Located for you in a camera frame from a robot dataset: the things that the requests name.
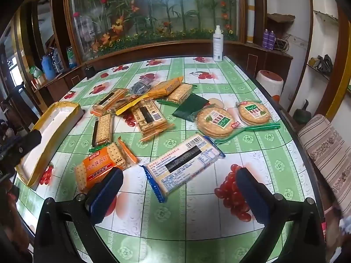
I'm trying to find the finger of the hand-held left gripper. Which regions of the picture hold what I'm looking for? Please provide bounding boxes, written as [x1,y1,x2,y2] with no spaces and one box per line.
[12,130,42,156]

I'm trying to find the orange cracker packet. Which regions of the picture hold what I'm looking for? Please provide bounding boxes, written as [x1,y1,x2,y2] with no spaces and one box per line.
[75,137,139,194]

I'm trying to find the yellow cardboard box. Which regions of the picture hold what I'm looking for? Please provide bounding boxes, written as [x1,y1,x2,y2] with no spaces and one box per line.
[16,101,85,188]

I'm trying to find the dark tangled straps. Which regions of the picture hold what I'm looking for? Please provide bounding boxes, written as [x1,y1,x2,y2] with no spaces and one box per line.
[308,55,333,74]

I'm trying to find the dark green pot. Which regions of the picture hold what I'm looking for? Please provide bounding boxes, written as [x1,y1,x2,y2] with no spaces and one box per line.
[293,99,312,125]

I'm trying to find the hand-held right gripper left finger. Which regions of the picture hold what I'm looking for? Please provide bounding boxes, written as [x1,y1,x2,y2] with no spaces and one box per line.
[33,167,124,263]

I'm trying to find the small cardboard box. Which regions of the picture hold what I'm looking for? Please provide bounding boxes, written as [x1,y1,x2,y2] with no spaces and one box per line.
[33,75,48,89]

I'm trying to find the dark green snack packet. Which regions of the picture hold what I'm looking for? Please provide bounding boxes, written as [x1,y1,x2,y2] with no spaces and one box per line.
[171,92,211,123]

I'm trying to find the round cracker packet green label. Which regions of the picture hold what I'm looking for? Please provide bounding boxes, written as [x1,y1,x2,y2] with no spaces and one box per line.
[236,101,281,132]
[195,106,242,145]

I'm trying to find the black cylinder on table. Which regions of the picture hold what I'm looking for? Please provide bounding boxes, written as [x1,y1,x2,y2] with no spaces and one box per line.
[83,64,95,80]

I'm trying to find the blue thermos flask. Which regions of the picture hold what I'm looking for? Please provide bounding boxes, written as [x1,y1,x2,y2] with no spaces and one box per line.
[41,55,55,80]

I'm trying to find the grey snack packet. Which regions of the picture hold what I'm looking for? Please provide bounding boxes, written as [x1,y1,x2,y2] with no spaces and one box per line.
[128,77,154,97]

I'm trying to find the striped beige cushion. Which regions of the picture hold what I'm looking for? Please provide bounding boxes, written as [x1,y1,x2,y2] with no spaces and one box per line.
[297,114,351,220]

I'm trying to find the white spray bottle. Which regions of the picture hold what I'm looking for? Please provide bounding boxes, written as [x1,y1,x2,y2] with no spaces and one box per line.
[212,25,224,62]

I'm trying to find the green plastic bag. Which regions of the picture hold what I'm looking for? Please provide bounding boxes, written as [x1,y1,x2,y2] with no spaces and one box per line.
[30,66,44,80]

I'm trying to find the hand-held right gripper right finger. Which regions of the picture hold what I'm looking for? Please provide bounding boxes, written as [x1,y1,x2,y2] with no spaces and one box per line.
[235,167,327,263]

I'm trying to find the large cracker packet black stripe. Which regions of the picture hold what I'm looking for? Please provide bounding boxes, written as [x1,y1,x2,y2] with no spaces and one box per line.
[129,99,176,143]

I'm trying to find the glass cabinet with artificial flowers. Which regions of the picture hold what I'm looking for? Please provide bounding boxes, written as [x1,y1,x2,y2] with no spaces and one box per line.
[64,0,244,61]

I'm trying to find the clear water bottle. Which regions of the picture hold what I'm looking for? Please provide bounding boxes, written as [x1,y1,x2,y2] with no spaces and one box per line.
[52,48,62,69]

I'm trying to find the tangled cables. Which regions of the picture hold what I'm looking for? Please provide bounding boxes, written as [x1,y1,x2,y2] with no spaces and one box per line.
[276,36,291,51]

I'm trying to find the green-edged square cracker packet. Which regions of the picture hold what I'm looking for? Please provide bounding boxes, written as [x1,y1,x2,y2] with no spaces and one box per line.
[156,83,197,105]

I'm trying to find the clear cracker packet dark stripe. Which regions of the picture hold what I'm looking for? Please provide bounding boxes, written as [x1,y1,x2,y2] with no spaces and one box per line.
[91,113,114,147]
[90,88,129,116]

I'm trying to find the green fruit print tablecloth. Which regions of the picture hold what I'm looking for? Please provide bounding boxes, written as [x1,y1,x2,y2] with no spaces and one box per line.
[15,55,324,263]

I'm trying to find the blue cracker packet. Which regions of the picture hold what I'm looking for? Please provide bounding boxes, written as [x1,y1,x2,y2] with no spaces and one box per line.
[141,132,226,204]

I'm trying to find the white and orange stool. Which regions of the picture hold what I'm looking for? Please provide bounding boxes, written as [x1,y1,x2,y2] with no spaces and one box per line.
[256,70,285,105]

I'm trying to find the cracker packet yellow zigzag edge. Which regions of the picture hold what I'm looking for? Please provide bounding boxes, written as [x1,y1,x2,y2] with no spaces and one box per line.
[115,94,150,116]

